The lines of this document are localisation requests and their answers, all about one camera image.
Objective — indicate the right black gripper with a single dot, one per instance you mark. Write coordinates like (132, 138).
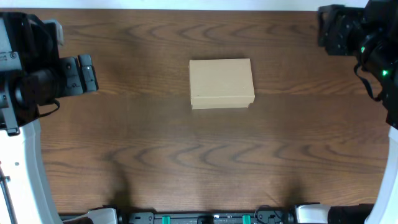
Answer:
(337, 32)

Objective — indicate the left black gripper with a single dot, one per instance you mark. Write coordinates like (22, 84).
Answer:
(71, 76)

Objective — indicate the cardboard box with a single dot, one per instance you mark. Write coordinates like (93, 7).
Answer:
(221, 83)

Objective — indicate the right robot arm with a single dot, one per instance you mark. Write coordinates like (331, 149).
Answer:
(369, 34)

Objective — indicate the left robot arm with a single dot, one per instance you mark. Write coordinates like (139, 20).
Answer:
(33, 74)

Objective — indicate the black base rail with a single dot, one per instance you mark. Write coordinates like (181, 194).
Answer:
(205, 217)

